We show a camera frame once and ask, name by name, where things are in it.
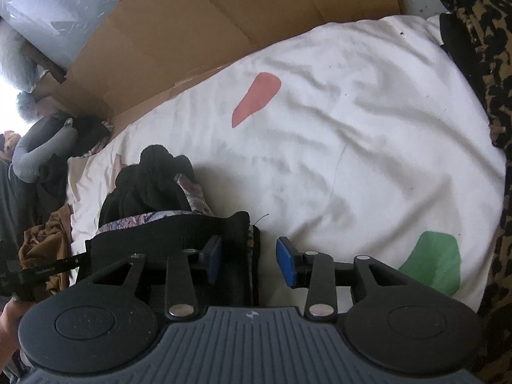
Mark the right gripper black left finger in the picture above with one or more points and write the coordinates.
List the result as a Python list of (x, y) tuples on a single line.
[(149, 277)]

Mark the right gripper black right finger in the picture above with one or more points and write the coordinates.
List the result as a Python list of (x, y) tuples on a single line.
[(321, 276)]

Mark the black shorts with floral trim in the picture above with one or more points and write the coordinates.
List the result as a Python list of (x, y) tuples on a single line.
[(158, 204)]

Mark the person's left hand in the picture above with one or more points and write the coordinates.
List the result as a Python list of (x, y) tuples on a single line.
[(13, 312)]

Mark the brown crumpled garment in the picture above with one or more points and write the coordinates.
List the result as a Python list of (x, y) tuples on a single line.
[(46, 243)]

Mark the black garment pile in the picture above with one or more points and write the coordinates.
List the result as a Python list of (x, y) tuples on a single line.
[(52, 182)]

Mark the white patterned bed sheet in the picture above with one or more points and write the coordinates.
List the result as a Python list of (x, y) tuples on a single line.
[(355, 138)]

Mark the grey neck pillow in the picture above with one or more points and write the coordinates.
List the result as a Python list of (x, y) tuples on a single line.
[(47, 137)]

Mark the brown cardboard sheet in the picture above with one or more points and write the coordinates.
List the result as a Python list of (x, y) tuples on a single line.
[(145, 48)]

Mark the white bubble wrap roll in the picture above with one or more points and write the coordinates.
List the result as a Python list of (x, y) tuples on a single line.
[(58, 28)]

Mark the leopard print cushion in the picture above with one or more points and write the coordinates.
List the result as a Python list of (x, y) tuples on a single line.
[(477, 36)]

